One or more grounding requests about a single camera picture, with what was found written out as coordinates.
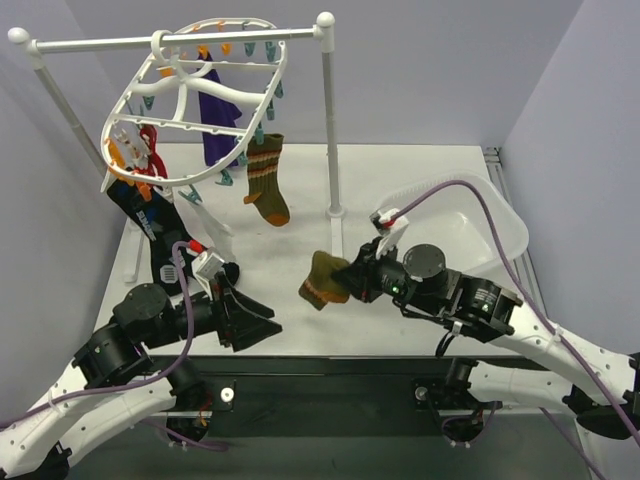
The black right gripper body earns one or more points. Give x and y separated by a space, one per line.
361 272

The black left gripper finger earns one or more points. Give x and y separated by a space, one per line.
240 308
247 334

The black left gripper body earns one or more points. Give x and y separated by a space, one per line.
226 317

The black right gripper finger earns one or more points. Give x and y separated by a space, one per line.
344 275
355 290

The olive striped sock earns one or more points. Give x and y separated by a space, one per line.
262 175
319 289

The white sock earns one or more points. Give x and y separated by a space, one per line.
219 233

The teal clothespin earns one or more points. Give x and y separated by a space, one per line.
260 136
191 195
225 178

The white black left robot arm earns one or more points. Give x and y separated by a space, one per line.
133 367

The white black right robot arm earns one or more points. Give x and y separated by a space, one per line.
597 387

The white round sock hanger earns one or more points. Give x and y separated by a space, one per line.
163 105

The white plastic basket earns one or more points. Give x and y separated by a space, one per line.
453 220

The black blue patterned sock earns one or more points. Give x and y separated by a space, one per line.
162 225

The red santa sock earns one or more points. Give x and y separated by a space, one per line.
145 157

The purple sock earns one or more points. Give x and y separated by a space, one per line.
217 112

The white drying rack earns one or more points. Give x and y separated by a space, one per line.
165 69

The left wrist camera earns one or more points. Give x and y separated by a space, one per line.
206 265

